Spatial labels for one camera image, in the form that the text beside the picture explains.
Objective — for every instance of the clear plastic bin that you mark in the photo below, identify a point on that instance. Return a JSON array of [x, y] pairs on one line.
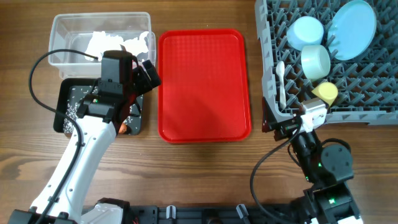
[[74, 31]]

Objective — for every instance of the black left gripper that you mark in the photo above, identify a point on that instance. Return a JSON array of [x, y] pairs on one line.
[[145, 83]]

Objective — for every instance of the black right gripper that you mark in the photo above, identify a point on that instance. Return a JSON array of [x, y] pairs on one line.
[[269, 124]]

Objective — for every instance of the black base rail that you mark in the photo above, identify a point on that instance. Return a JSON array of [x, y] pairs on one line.
[[198, 215]]

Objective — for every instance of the green bowl with rice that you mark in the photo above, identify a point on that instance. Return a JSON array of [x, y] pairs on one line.
[[315, 61]]

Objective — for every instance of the light blue plate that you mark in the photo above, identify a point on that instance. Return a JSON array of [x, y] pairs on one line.
[[352, 30]]

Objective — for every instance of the yellow plastic cup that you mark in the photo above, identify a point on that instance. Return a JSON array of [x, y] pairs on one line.
[[327, 92]]

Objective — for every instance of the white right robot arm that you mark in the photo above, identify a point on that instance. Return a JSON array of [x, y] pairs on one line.
[[327, 165]]

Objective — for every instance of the orange carrot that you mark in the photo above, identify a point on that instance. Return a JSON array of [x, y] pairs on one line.
[[123, 129]]

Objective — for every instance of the white plastic spoon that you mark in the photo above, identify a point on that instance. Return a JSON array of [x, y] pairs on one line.
[[280, 70]]

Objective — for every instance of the black plastic bin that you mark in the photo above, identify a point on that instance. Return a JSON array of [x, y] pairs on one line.
[[73, 90]]

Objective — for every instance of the white tissue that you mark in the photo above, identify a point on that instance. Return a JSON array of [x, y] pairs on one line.
[[101, 42]]

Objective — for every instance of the light blue bowl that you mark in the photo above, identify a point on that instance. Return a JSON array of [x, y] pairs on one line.
[[305, 31]]

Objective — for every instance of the red plastic tray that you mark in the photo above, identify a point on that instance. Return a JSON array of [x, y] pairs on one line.
[[204, 94]]

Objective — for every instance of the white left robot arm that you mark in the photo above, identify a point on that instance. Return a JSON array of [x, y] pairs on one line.
[[99, 119]]

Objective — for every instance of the grey dishwasher rack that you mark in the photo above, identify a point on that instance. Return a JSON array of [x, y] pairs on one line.
[[367, 84]]

